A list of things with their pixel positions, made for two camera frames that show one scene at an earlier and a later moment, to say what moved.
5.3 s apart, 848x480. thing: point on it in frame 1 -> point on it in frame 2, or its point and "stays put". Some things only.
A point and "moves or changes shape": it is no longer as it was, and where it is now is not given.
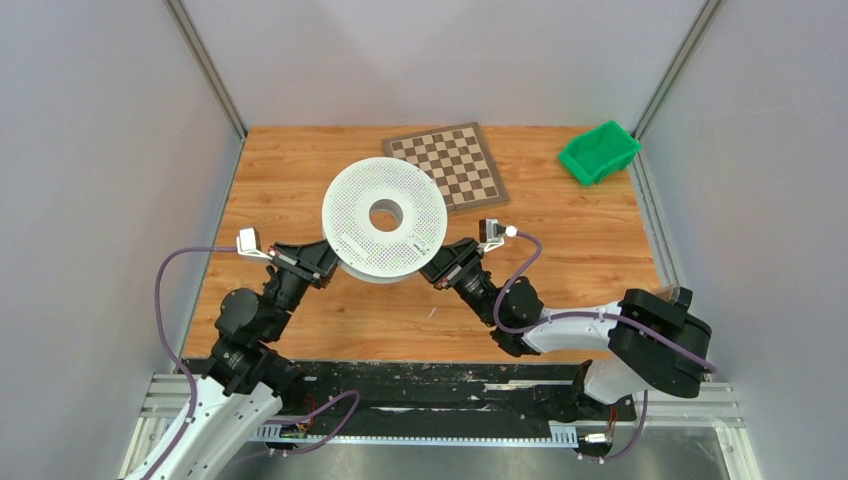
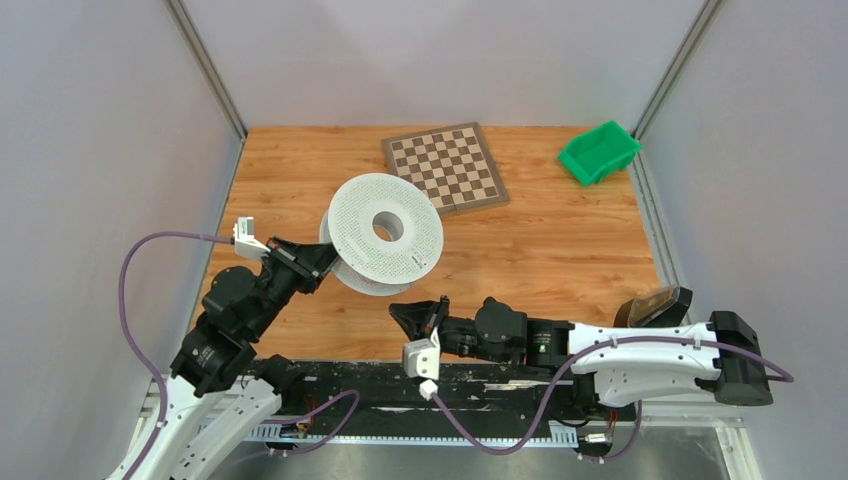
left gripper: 317,260 stays put
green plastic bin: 599,151 stays put
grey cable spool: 385,218 moves or changes shape
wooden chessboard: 458,159 stays put
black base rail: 481,402 stays put
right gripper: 451,262 -> 416,320
